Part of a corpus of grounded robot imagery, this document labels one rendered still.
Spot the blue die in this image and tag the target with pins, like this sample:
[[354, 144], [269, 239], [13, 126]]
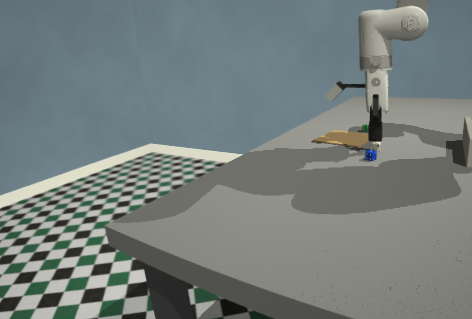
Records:
[[370, 155]]

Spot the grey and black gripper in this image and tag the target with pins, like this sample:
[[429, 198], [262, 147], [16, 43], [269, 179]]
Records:
[[372, 90]]

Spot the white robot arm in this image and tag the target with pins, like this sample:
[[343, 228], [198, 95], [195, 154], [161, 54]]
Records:
[[377, 28]]

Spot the tan square mat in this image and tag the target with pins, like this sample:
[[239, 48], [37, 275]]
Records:
[[344, 138]]

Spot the white die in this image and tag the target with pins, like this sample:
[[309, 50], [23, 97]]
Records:
[[376, 146]]

